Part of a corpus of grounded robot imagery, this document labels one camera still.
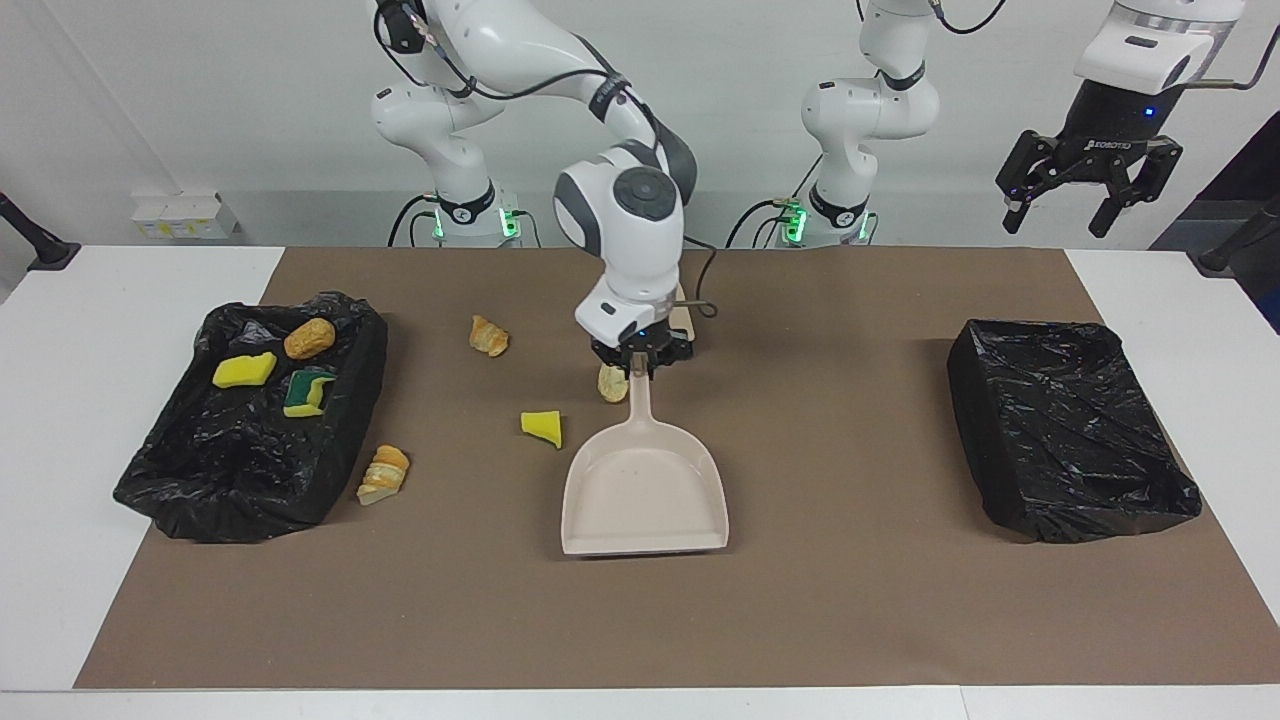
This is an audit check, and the yellow sponge with green pad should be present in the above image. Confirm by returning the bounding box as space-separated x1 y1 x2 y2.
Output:
283 369 339 419

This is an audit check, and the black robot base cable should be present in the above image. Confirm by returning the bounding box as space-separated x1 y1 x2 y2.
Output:
388 193 441 248
725 197 801 248

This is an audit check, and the yellow sponge piece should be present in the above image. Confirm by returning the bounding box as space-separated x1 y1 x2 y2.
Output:
212 351 278 390

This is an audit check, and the brown bread roll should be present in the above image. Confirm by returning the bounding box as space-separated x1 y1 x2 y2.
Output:
284 317 337 361

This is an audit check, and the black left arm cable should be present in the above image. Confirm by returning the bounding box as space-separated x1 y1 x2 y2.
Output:
855 0 1280 93

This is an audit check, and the beige plastic dustpan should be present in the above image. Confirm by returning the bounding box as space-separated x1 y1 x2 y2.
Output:
560 372 730 557

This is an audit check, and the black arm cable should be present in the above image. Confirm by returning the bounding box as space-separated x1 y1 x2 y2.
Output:
375 0 721 319
855 0 1280 93

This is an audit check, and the black clamp stand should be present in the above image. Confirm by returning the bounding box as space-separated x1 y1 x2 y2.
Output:
0 192 81 272
1198 195 1280 273

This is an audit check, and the brown paper table mat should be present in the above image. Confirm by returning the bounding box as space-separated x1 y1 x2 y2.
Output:
75 247 1280 691

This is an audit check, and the dark partition panel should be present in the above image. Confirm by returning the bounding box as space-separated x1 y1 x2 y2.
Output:
1150 110 1280 333

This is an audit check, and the white wall socket box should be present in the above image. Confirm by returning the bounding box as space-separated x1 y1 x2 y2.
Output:
132 192 241 240

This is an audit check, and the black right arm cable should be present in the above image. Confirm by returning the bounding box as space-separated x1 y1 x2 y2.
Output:
375 0 721 319

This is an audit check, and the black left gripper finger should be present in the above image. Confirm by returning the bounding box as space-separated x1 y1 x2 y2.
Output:
997 130 1063 236
1092 142 1184 239

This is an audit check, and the black bag-lined bin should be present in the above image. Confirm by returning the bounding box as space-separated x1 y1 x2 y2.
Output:
947 318 1203 544
113 291 388 544

